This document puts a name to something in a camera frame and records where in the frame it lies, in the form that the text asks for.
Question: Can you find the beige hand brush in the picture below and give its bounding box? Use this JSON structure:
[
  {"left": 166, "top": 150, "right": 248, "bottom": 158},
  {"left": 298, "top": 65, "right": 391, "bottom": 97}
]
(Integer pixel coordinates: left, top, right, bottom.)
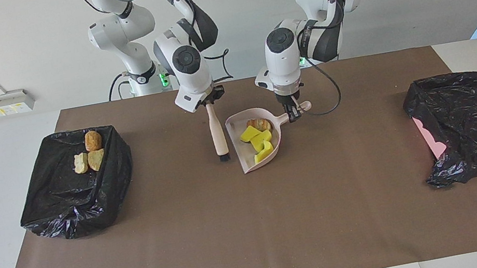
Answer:
[{"left": 205, "top": 100, "right": 232, "bottom": 164}]

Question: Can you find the beige sponge chunk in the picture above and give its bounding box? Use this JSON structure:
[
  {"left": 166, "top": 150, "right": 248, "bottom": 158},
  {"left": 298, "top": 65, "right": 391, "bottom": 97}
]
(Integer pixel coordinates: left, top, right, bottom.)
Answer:
[{"left": 246, "top": 116, "right": 273, "bottom": 135}]

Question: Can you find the yellow sponge piece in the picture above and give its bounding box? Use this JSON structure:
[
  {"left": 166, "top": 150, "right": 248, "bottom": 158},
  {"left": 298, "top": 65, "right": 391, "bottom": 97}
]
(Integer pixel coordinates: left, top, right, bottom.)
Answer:
[
  {"left": 249, "top": 129, "right": 275, "bottom": 152},
  {"left": 251, "top": 140, "right": 276, "bottom": 165}
]

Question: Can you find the yellow sponge wedge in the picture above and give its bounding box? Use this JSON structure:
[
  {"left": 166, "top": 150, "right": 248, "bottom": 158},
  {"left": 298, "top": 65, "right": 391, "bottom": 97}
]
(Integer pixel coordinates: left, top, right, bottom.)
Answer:
[{"left": 237, "top": 124, "right": 263, "bottom": 144}]

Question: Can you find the pale pink dustpan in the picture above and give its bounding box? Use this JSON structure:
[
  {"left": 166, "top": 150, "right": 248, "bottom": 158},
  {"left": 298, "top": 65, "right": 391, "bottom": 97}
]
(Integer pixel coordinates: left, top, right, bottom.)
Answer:
[{"left": 223, "top": 98, "right": 322, "bottom": 176}]

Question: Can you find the brown round sponge chunk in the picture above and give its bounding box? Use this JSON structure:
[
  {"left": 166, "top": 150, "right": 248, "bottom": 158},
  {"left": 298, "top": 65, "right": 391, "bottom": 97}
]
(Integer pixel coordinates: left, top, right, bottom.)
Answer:
[{"left": 83, "top": 129, "right": 104, "bottom": 153}]

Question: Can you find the orange striped sponge chunk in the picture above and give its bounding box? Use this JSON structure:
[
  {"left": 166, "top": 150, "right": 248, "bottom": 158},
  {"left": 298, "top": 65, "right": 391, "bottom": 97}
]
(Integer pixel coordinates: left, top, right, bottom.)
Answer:
[{"left": 86, "top": 149, "right": 108, "bottom": 173}]

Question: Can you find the pale yellow sponge chunk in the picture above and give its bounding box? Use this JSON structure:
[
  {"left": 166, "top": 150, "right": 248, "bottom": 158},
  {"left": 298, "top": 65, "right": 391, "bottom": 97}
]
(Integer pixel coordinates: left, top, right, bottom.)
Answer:
[{"left": 72, "top": 152, "right": 92, "bottom": 175}]

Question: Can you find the pink plastic bin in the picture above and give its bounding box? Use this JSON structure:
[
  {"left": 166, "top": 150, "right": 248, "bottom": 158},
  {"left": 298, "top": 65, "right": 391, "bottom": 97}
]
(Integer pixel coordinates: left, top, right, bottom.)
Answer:
[{"left": 412, "top": 112, "right": 449, "bottom": 162}]

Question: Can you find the black bag lined bin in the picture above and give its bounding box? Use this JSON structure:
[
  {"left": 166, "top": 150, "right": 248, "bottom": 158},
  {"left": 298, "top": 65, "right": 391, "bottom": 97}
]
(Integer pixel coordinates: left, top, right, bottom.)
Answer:
[{"left": 6, "top": 120, "right": 145, "bottom": 248}]

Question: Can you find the brown paper table mat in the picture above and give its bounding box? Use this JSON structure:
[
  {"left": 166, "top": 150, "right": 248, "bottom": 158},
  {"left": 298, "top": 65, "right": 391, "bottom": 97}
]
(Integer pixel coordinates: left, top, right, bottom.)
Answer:
[{"left": 0, "top": 36, "right": 477, "bottom": 268}]

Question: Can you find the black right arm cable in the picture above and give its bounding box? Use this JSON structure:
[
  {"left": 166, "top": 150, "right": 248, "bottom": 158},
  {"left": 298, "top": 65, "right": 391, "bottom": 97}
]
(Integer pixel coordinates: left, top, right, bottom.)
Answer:
[{"left": 73, "top": 0, "right": 235, "bottom": 105}]

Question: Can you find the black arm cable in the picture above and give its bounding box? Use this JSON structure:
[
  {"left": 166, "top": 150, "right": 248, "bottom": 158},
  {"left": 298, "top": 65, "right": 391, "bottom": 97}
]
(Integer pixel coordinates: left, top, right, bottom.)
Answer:
[
  {"left": 73, "top": 0, "right": 235, "bottom": 105},
  {"left": 281, "top": 0, "right": 373, "bottom": 119}
]

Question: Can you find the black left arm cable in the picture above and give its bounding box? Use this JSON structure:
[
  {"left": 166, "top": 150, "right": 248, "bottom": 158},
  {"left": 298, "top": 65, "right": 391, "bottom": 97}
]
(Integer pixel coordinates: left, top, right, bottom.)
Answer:
[{"left": 281, "top": 0, "right": 373, "bottom": 119}]

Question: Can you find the black right base cable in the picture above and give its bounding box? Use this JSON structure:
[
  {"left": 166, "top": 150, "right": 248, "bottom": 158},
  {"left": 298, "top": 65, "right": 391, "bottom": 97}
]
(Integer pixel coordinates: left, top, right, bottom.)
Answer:
[{"left": 105, "top": 72, "right": 134, "bottom": 102}]

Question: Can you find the white wall socket box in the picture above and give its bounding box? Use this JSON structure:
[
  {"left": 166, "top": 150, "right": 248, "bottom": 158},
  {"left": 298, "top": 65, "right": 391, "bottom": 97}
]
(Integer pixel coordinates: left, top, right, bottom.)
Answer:
[{"left": 0, "top": 87, "right": 37, "bottom": 118}]

